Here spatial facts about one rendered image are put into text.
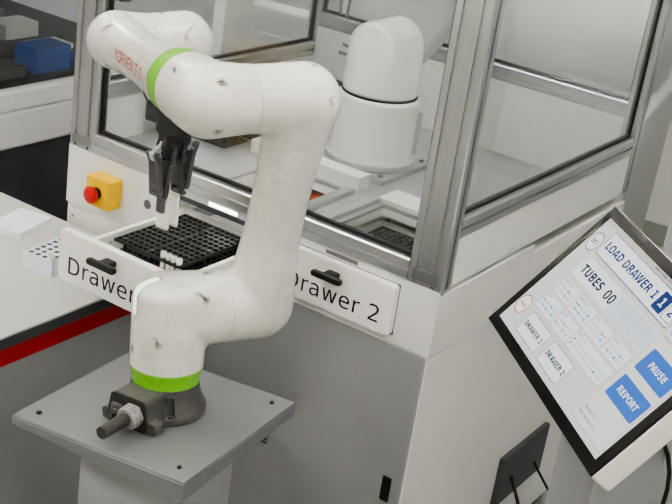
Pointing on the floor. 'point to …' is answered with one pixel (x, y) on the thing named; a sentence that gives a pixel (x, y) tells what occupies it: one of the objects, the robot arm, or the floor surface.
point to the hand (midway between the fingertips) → (167, 210)
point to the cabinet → (382, 415)
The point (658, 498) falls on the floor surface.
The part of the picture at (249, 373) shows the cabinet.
